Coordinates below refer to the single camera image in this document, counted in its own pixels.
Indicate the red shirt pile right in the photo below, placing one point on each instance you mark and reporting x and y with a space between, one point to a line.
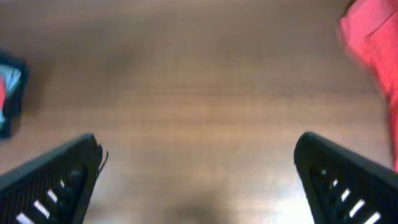
368 31

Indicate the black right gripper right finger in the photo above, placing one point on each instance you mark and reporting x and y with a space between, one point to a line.
342 186

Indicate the orange soccer t-shirt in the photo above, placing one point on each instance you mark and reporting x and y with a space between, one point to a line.
3 92

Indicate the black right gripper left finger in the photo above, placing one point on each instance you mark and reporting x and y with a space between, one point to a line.
55 187

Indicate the navy folded garment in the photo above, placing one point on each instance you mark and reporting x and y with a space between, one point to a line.
15 72

